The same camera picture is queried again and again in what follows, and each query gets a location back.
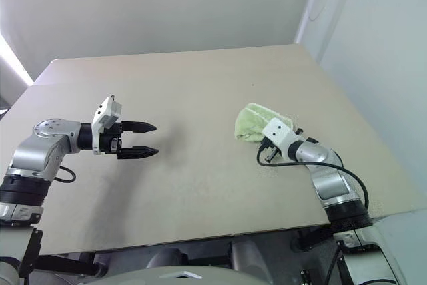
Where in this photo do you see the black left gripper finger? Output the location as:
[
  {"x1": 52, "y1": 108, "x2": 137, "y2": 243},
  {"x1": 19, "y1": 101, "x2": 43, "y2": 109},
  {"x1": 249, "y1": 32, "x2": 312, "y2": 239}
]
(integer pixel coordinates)
[
  {"x1": 120, "y1": 119, "x2": 157, "y2": 133},
  {"x1": 116, "y1": 146, "x2": 160, "y2": 160}
]

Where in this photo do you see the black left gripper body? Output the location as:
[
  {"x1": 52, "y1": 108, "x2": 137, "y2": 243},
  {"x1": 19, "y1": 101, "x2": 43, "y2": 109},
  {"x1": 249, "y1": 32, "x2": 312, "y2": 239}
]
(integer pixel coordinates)
[{"x1": 99, "y1": 120, "x2": 125, "y2": 160}]

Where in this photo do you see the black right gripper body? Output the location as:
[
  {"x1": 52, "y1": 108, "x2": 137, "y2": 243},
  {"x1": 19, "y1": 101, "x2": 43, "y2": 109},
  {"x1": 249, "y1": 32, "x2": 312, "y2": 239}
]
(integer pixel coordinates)
[{"x1": 260, "y1": 142, "x2": 280, "y2": 163}]

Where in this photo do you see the light green towel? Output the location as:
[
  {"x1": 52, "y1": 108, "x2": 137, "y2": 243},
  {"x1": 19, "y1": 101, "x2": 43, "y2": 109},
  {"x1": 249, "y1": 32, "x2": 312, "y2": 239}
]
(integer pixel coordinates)
[{"x1": 233, "y1": 102, "x2": 300, "y2": 143}]

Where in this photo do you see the grey rounded shape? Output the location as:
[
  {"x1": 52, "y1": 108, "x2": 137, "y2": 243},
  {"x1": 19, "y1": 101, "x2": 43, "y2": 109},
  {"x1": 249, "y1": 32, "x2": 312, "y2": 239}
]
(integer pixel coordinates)
[
  {"x1": 230, "y1": 234, "x2": 268, "y2": 271},
  {"x1": 145, "y1": 247, "x2": 191, "y2": 270}
]

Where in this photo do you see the light grey robot torso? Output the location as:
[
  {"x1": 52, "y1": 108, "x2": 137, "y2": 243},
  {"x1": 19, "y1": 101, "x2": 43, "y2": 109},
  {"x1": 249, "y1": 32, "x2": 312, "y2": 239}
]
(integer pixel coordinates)
[{"x1": 109, "y1": 262, "x2": 278, "y2": 285}]

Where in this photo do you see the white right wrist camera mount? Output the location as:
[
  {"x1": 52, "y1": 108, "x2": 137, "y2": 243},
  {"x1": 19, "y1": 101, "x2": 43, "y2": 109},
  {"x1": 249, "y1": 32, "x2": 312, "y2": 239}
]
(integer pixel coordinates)
[{"x1": 261, "y1": 117, "x2": 301, "y2": 161}]

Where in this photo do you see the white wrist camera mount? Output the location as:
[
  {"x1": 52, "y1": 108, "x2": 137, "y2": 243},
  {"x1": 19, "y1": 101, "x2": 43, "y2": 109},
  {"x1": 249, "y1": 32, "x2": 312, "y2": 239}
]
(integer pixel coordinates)
[
  {"x1": 261, "y1": 117, "x2": 301, "y2": 161},
  {"x1": 91, "y1": 96, "x2": 123, "y2": 156}
]

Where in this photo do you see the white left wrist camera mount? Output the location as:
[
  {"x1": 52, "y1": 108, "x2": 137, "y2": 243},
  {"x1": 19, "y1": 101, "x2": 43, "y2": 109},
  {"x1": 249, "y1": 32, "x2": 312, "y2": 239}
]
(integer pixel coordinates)
[{"x1": 91, "y1": 96, "x2": 123, "y2": 156}]

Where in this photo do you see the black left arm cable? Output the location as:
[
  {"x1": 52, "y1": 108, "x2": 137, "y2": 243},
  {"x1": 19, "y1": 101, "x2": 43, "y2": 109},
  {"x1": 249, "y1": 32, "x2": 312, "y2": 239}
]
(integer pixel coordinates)
[{"x1": 55, "y1": 164, "x2": 77, "y2": 184}]

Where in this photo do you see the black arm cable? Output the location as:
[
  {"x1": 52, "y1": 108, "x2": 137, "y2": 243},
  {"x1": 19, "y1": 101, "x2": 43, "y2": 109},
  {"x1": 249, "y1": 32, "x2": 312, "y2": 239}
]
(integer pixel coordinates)
[
  {"x1": 55, "y1": 164, "x2": 77, "y2": 184},
  {"x1": 256, "y1": 143, "x2": 370, "y2": 219}
]

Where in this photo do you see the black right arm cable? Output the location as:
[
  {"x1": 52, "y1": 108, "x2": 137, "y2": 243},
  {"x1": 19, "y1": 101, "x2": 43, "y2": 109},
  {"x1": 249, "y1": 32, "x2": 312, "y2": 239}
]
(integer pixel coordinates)
[{"x1": 256, "y1": 143, "x2": 370, "y2": 219}]

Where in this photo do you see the black table frame bracket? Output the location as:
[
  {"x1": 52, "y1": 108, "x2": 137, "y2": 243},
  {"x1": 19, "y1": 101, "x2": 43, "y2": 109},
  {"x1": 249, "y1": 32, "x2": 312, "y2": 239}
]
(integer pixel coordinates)
[{"x1": 290, "y1": 227, "x2": 322, "y2": 253}]

